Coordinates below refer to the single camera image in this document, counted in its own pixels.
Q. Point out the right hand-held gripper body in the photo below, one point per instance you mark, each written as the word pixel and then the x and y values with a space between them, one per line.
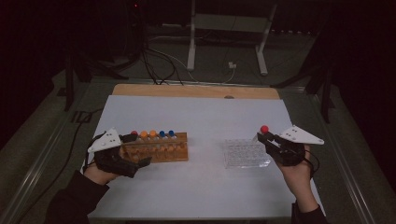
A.
pixel 299 137

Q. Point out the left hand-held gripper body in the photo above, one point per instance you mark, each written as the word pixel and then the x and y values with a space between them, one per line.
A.
pixel 107 141

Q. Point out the black tripod stand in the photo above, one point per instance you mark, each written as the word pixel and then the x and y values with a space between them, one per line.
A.
pixel 69 93
pixel 326 102

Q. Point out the blue cap test tube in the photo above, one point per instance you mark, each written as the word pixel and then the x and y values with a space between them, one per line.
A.
pixel 162 133
pixel 171 133

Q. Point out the grey metal stand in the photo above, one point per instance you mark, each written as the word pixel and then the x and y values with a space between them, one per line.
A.
pixel 190 46

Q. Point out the person's right hand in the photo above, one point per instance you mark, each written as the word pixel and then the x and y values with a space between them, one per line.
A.
pixel 299 177

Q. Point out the wooden test tube rack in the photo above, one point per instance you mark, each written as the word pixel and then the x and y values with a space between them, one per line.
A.
pixel 174 154

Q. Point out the clear acrylic test tube rack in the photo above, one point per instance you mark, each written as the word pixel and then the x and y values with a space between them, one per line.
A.
pixel 246 154

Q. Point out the person's left hand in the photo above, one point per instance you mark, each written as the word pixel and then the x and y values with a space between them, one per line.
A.
pixel 98 175

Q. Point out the white table sheet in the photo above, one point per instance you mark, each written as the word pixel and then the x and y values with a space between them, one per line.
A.
pixel 199 118

